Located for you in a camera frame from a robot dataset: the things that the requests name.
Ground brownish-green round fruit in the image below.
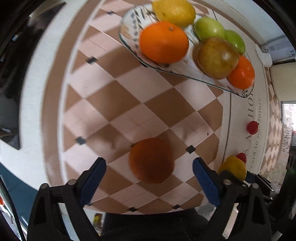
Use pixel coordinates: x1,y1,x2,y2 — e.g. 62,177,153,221
196,37,240,80

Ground white patterned oval plate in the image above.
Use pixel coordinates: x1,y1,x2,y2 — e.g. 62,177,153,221
118,0,255,99

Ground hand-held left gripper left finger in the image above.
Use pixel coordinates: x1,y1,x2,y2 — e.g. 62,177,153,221
26,157,107,241

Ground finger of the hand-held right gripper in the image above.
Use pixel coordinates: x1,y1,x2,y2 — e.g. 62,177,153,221
245,170,277,202

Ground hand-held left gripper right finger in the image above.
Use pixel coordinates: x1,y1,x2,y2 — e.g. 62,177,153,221
192,157,272,241

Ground brown checkered table runner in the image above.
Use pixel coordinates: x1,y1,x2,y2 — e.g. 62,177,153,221
42,0,285,215

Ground black gas stove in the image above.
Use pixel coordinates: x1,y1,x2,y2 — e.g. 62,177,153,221
0,7,60,151

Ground dark reddish-brown fruit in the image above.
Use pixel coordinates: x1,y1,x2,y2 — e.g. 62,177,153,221
129,137,175,184

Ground grey spray can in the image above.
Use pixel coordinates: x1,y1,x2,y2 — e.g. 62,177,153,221
262,37,296,62

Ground cream utensil holder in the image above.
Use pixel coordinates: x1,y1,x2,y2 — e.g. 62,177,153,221
269,64,296,101

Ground dark pants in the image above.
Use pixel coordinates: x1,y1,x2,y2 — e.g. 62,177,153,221
102,207,210,241

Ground orange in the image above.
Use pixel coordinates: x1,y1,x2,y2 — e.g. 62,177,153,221
227,55,255,90
139,21,189,64

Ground green apple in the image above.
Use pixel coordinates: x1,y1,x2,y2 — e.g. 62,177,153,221
194,17,226,42
225,30,246,55

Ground yellow fruit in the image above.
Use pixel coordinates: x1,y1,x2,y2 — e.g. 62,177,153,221
217,156,247,182
152,0,196,28

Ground small white object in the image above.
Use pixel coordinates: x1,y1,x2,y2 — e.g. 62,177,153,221
254,44,272,67

